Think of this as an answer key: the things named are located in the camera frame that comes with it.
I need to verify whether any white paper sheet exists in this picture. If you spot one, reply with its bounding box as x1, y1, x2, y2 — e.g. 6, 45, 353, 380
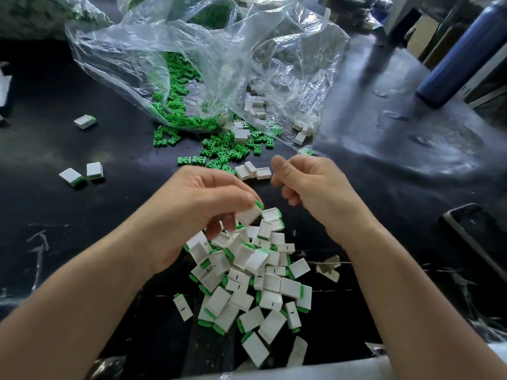
0, 71, 13, 108

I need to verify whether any black smartphone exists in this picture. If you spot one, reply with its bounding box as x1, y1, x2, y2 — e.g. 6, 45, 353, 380
443, 203, 507, 280

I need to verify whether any heap of white caps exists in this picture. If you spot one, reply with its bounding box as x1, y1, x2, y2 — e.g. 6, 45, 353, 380
230, 91, 316, 181

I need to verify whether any person's left forearm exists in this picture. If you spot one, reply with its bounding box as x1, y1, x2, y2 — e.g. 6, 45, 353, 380
0, 233, 155, 380

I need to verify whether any clear plastic bag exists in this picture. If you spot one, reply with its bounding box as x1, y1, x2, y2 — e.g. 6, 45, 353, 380
65, 0, 351, 138

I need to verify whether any pile of green clips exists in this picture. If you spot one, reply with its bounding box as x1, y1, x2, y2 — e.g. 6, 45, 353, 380
151, 51, 314, 173

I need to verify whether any blue cylinder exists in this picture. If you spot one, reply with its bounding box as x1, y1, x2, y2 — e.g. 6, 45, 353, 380
417, 0, 507, 108

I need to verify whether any large bag of assembled pieces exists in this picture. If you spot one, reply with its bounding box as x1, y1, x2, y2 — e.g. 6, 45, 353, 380
0, 0, 114, 40

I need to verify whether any brown cardboard box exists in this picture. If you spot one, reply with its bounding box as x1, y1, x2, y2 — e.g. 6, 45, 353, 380
406, 12, 442, 60

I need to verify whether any person's left hand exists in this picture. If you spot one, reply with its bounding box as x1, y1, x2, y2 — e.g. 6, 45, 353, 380
127, 165, 264, 274

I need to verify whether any person's right forearm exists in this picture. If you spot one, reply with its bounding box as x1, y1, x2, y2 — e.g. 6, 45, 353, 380
347, 221, 507, 380

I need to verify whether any person's right hand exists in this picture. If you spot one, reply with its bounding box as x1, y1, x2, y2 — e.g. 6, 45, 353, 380
271, 154, 383, 244

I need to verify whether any empty white shell right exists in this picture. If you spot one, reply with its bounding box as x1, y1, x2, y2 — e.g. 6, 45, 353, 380
316, 255, 342, 283

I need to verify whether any plastic bag full of green pieces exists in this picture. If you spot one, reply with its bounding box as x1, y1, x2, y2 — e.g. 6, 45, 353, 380
119, 0, 239, 30

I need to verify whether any white metal frame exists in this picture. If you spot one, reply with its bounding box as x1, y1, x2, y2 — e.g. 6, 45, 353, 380
384, 0, 507, 54

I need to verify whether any pile of assembled white-green pieces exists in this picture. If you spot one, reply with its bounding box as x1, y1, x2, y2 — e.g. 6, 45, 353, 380
184, 205, 313, 369

